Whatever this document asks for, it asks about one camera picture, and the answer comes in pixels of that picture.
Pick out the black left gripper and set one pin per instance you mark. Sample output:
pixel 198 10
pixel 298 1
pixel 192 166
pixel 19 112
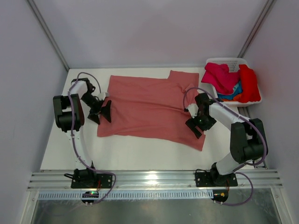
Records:
pixel 105 111

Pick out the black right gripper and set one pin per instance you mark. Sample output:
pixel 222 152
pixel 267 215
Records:
pixel 211 122

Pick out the salmon pink t shirt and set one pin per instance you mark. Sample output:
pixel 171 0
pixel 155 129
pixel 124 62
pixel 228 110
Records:
pixel 152 108

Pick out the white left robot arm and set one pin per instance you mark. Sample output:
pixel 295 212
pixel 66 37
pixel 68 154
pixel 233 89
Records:
pixel 69 117

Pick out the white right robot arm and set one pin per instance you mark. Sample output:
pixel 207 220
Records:
pixel 247 138

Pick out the orange garment in basket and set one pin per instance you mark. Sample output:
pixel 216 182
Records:
pixel 231 98

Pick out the blue garment in basket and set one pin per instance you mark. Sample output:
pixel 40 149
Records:
pixel 237 89

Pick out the magenta t shirt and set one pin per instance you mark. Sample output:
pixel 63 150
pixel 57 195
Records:
pixel 220 78

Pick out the red t shirt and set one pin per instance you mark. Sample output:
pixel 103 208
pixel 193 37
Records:
pixel 250 91

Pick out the right black controller board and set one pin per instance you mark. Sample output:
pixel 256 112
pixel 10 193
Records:
pixel 220 196

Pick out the black controller board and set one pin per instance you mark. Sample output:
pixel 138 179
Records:
pixel 89 197
pixel 220 196

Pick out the white perforated plastic basket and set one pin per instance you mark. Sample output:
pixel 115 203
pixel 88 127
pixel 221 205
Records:
pixel 233 64

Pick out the left black controller board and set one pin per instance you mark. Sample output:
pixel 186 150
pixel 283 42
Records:
pixel 89 197

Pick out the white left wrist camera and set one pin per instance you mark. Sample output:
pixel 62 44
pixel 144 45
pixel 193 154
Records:
pixel 103 95

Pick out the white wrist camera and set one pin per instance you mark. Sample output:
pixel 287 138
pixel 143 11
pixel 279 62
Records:
pixel 193 110
pixel 103 95

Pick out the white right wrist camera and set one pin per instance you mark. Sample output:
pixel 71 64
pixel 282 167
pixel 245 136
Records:
pixel 193 110

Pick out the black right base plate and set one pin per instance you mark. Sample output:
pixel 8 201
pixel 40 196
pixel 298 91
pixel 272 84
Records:
pixel 206 179

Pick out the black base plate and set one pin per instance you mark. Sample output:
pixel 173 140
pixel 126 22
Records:
pixel 206 179
pixel 100 181

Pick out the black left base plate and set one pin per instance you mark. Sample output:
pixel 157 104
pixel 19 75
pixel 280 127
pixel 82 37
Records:
pixel 100 181

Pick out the aluminium mounting rail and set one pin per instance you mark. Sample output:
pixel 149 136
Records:
pixel 167 179

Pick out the slotted grey cable duct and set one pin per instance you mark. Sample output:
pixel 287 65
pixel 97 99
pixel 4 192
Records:
pixel 130 194

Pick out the left aluminium corner post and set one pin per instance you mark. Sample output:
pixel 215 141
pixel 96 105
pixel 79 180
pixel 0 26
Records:
pixel 45 28

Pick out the aluminium corner post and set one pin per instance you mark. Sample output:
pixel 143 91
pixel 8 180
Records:
pixel 265 11
pixel 45 28

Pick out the right aluminium corner post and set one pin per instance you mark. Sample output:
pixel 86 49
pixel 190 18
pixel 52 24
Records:
pixel 265 11

